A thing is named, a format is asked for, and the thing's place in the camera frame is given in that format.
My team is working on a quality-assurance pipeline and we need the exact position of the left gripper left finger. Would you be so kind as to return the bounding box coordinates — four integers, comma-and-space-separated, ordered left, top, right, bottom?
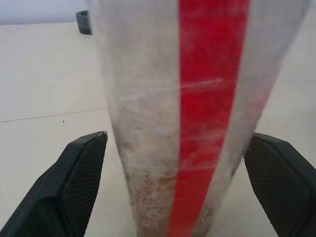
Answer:
0, 131, 109, 237

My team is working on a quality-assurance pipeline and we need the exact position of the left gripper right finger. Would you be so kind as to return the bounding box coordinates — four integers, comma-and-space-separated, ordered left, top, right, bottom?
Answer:
243, 132, 316, 237

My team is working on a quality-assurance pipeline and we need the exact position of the black round rubber ring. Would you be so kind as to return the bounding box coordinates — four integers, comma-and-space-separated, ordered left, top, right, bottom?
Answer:
75, 10, 92, 36

